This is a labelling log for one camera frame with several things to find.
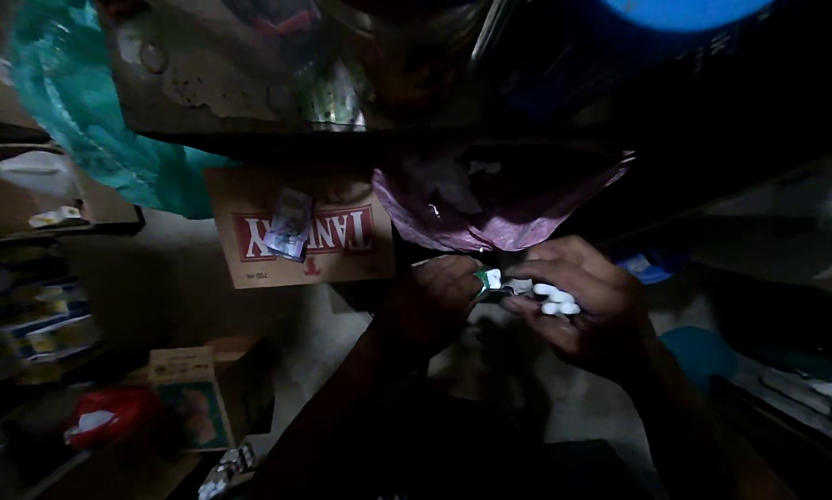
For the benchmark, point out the small white yellow packet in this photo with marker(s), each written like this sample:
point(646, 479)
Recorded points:
point(56, 216)

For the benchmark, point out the blue round lid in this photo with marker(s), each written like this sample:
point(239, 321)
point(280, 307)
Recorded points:
point(690, 10)

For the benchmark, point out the large worn brown box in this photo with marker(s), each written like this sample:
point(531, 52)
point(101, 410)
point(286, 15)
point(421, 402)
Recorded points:
point(214, 97)

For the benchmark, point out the green plastic bag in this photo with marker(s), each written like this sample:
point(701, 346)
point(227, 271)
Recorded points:
point(103, 146)

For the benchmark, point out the pink plastic bag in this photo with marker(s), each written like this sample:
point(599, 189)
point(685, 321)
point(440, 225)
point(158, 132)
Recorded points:
point(457, 226)

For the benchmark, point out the person's right forearm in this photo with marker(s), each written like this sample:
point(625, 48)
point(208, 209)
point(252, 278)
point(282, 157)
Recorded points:
point(686, 430)

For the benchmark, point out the person's left fingers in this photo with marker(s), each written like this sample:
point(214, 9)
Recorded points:
point(450, 274)

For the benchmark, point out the green and white packet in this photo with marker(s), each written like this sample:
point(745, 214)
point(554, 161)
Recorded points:
point(490, 279)

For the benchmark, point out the person's left forearm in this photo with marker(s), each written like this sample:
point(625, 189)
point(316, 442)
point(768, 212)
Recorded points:
point(332, 403)

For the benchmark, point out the person's body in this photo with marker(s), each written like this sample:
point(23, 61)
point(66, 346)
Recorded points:
point(443, 458)

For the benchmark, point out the person's left hand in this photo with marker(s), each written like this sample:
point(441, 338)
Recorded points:
point(423, 312)

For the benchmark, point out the person's right fingers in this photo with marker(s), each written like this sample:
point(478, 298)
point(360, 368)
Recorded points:
point(568, 267)

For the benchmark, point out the person's right thumb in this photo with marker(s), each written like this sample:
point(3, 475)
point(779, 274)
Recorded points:
point(548, 325)

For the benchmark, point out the red plastic bag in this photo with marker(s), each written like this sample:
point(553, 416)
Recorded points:
point(114, 416)

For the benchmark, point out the blue plastic item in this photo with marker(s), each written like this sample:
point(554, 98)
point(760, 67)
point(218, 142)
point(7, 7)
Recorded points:
point(648, 269)

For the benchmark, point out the pile of white pieces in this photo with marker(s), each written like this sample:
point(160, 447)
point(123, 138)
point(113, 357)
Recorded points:
point(559, 300)

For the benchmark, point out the cardboard box with green print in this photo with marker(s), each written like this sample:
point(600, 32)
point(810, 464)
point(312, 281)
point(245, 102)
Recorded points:
point(190, 406)

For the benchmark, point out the stack of blue yellow packets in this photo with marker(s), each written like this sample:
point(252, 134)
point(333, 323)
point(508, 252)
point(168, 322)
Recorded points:
point(44, 326)

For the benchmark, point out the person's right hand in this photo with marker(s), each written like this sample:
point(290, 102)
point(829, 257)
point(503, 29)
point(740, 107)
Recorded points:
point(607, 305)

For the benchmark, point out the purple banknote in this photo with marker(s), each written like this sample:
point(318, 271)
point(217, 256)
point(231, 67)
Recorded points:
point(291, 226)

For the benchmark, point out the blue round object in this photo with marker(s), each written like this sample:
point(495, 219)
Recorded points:
point(700, 358)

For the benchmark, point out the pile of small white items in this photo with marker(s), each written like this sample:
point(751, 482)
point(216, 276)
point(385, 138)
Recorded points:
point(228, 472)

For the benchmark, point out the open cardboard box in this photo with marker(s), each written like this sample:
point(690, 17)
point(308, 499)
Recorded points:
point(107, 208)

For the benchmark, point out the cardboard box with red label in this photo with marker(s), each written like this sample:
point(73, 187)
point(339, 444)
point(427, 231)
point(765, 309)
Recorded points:
point(350, 267)

